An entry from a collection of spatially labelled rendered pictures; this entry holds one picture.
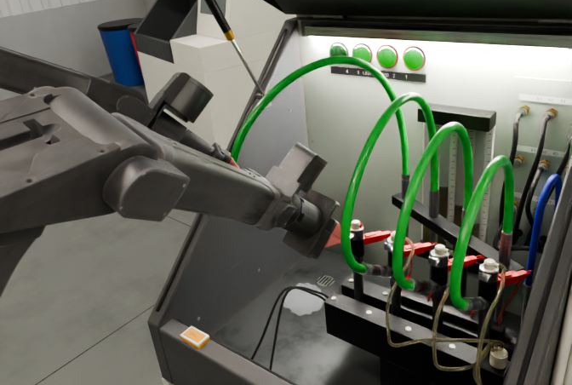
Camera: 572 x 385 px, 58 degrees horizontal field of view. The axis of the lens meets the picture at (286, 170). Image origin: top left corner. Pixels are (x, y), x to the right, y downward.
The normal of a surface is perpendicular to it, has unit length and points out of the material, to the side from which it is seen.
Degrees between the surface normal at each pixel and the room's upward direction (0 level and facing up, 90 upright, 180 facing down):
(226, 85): 90
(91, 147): 26
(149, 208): 116
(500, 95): 90
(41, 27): 90
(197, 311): 90
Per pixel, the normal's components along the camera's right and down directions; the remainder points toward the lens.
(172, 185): 0.78, 0.55
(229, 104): 0.57, 0.30
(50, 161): 0.30, -0.75
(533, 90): -0.62, 0.39
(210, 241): 0.78, 0.19
